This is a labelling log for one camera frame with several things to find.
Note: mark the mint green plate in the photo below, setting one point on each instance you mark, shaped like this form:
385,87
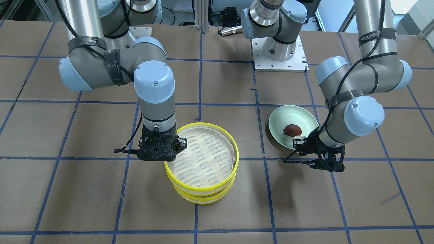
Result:
288,121

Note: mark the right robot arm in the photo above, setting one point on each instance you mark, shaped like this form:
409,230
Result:
93,64

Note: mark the yellow steamer layer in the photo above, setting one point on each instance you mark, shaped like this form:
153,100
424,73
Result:
212,198
209,162

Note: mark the aluminium frame post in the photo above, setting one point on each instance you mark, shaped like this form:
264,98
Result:
201,14

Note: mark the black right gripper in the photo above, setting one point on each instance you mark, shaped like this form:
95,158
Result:
180,143

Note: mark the black power adapter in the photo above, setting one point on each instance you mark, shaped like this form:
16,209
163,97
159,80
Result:
229,15

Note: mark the yellow bottom steamer layer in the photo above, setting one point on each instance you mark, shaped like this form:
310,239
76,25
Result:
212,198

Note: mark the brown bun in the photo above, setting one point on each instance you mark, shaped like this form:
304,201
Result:
292,130

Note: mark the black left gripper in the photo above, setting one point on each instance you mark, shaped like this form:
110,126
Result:
311,142

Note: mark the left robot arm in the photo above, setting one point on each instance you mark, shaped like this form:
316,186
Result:
353,113

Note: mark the silver cylindrical connector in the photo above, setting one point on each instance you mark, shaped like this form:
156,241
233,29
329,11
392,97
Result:
227,31

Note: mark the yellow top steamer layer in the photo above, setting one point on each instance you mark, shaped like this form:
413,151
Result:
209,162

